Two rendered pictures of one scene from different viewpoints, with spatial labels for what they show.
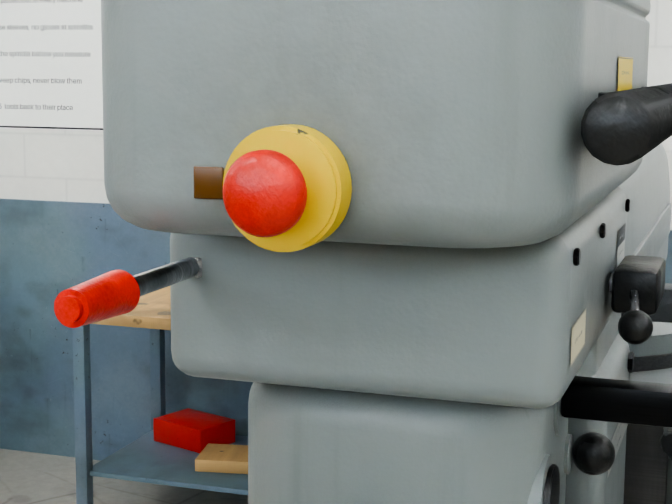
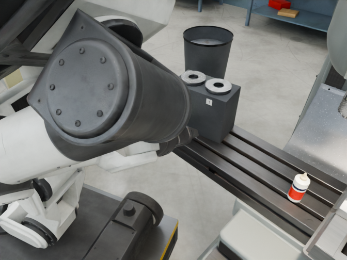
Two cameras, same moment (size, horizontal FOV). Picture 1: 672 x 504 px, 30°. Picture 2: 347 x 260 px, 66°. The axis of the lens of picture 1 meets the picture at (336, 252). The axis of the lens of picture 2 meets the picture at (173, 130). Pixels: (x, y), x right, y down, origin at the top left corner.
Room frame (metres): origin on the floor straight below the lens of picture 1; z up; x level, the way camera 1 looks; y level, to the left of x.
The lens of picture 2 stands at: (0.18, 0.10, 1.58)
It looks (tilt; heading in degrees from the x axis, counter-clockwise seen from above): 41 degrees down; 26
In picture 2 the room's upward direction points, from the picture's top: straight up
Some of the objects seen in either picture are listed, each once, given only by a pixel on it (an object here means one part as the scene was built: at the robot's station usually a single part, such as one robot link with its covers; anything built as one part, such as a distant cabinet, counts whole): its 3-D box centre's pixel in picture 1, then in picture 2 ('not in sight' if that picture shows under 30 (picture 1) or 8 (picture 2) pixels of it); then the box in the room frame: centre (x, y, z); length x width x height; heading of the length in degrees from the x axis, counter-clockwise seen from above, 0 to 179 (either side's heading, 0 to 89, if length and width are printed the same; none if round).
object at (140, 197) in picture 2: not in sight; (142, 209); (0.75, 0.53, 0.50); 0.20 x 0.05 x 0.20; 93
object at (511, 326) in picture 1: (428, 268); not in sight; (0.86, -0.06, 1.68); 0.34 x 0.24 x 0.10; 161
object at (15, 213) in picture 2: not in sight; (41, 213); (0.47, 0.80, 0.68); 0.21 x 0.20 x 0.13; 93
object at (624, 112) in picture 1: (649, 113); not in sight; (0.80, -0.20, 1.79); 0.45 x 0.04 x 0.04; 161
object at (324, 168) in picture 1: (287, 187); not in sight; (0.60, 0.02, 1.76); 0.06 x 0.02 x 0.06; 71
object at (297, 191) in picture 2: not in sight; (299, 185); (0.78, -0.02, 0.96); 0.04 x 0.04 x 0.11
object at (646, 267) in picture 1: (629, 297); not in sight; (0.84, -0.20, 1.66); 0.12 x 0.04 x 0.04; 161
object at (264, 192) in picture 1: (268, 192); not in sight; (0.58, 0.03, 1.76); 0.04 x 0.03 x 0.04; 71
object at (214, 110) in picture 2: not in sight; (203, 104); (0.97, 0.36, 1.00); 0.22 x 0.12 x 0.20; 81
